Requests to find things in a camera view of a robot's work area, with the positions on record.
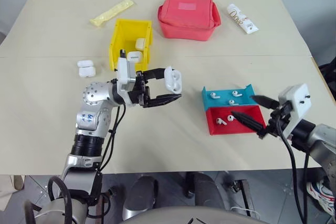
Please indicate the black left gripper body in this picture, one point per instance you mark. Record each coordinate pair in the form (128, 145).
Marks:
(140, 90)

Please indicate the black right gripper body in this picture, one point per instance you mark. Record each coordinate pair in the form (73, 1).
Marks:
(277, 123)

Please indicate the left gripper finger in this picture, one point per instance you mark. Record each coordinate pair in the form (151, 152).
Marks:
(156, 73)
(162, 99)

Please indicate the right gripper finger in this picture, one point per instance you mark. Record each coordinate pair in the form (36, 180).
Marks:
(266, 101)
(249, 122)

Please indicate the white earbud case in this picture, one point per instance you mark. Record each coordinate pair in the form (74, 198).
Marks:
(134, 56)
(87, 72)
(173, 79)
(140, 43)

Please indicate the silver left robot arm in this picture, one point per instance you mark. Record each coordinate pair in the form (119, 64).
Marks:
(92, 95)

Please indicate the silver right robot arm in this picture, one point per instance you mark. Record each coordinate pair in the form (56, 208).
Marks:
(320, 140)

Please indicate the closed white earbud case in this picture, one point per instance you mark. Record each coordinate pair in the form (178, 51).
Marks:
(134, 56)
(140, 43)
(87, 72)

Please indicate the yellow plastic bin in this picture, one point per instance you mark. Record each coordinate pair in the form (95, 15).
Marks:
(119, 40)

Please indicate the red plastic tray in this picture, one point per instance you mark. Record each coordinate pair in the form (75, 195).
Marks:
(236, 127)

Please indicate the white earbud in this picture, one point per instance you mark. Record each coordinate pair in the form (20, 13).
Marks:
(232, 102)
(220, 121)
(214, 96)
(230, 117)
(236, 93)

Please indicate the blue plastic tray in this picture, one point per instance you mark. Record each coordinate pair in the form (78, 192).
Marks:
(223, 100)

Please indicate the red fabric pouch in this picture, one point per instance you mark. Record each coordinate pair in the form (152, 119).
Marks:
(186, 16)

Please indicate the dark metal table leg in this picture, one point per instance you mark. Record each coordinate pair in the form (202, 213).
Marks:
(244, 195)

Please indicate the yellow plastic packet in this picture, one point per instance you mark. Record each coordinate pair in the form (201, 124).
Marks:
(110, 12)

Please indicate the dark rounded shape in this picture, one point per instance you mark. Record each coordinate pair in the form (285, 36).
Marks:
(210, 190)
(140, 195)

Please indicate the white red blue sneaker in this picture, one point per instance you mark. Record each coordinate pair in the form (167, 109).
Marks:
(321, 195)

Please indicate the white Dove tube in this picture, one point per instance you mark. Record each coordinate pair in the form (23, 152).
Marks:
(241, 19)

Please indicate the silver robot torso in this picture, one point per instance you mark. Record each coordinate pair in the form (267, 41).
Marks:
(197, 216)

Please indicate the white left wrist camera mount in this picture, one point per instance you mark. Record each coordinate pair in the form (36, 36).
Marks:
(123, 73)

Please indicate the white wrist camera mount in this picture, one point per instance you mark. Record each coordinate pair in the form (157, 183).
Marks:
(298, 106)
(123, 73)

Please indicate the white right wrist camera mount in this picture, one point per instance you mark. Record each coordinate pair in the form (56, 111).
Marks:
(298, 106)

